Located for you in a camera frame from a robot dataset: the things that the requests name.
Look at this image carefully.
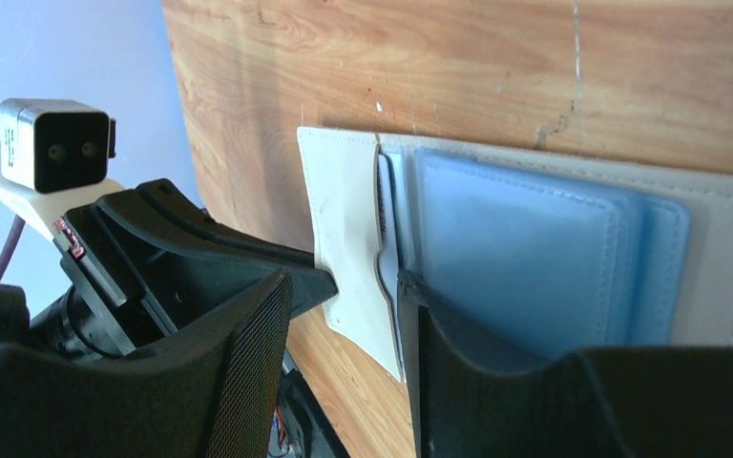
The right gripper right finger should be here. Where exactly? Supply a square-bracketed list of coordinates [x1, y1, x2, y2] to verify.
[397, 270, 733, 457]

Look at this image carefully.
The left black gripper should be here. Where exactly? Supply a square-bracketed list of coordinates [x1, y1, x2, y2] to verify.
[0, 178, 338, 364]

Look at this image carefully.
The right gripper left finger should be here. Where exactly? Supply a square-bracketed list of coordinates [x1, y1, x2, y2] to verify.
[0, 270, 293, 457]

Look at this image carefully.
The beige card holder wallet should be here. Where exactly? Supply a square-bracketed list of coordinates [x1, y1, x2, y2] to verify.
[297, 127, 733, 380]

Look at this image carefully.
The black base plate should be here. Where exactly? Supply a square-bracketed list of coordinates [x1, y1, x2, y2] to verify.
[267, 349, 349, 458]

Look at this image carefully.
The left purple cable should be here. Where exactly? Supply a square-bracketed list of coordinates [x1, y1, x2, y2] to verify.
[0, 215, 28, 285]

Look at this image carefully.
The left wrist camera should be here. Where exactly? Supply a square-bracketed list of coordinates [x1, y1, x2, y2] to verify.
[0, 98, 123, 241]

